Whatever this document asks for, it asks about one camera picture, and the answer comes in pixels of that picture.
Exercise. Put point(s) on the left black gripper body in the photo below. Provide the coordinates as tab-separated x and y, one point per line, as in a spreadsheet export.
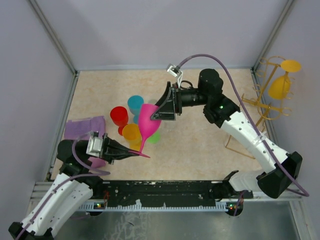
104	135

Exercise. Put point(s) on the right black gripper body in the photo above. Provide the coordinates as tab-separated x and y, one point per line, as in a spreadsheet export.
178	99

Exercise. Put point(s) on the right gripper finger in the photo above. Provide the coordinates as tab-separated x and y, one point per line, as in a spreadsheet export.
166	96
162	113

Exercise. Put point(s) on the pink plastic wine glass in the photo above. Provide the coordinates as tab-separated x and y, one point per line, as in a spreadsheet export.
147	126

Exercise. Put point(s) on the orange wine glass front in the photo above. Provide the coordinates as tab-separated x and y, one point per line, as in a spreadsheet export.
132	135

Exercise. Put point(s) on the orange wine glass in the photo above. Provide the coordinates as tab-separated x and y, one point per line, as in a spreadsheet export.
281	86
132	135

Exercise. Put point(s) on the green plastic wine glass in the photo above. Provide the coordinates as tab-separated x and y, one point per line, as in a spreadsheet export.
154	138

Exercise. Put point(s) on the blue plastic wine glass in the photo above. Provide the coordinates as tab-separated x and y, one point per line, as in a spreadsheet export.
135	103

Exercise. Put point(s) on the red plastic wine glass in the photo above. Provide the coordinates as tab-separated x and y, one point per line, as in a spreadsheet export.
120	117

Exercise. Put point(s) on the orange wine glass back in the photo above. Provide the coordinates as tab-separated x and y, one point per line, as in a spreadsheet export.
281	86

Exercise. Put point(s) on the clear wine glass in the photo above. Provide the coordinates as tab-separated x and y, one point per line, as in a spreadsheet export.
152	101

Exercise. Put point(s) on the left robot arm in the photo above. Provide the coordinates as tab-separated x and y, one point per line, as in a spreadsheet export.
76	183

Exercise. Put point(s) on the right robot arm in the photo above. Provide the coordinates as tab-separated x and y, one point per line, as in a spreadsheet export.
279	167

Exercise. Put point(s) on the purple printed cloth bag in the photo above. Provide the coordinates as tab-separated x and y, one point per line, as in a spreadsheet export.
75	128

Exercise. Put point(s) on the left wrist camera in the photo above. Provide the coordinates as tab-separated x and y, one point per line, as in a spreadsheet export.
94	146

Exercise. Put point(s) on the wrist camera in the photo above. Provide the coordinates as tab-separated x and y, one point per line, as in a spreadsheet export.
94	146
175	72

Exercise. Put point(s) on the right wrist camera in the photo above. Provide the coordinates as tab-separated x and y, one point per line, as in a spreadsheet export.
175	72

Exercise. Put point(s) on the white toothed cable duct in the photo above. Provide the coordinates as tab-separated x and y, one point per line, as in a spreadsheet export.
96	206

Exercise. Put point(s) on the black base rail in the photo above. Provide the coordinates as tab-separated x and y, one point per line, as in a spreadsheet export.
169	193

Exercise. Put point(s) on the gold wire glass rack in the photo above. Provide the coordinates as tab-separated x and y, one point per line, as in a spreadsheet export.
268	112

